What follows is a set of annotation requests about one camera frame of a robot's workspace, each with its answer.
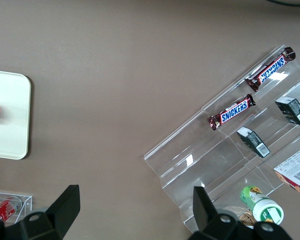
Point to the beige plastic tray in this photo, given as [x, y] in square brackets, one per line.
[10, 135]

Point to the clear acrylic stepped display stand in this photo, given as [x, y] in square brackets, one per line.
[190, 160]

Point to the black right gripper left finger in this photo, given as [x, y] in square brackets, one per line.
[65, 207]

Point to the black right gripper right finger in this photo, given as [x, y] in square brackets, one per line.
[202, 210]

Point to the wicker basket with foil packs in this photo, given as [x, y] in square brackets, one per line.
[246, 220]

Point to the brown Snickers bar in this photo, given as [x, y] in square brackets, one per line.
[233, 112]
[271, 70]

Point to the white red snack box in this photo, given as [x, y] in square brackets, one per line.
[296, 172]

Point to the small black carton box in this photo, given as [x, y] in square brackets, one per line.
[253, 141]
[293, 111]

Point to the green bottle white cap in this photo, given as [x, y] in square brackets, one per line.
[262, 206]

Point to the clear acrylic bottle rack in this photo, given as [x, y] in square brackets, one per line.
[25, 207]

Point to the red Coca-Cola can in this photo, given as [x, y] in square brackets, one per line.
[2, 211]

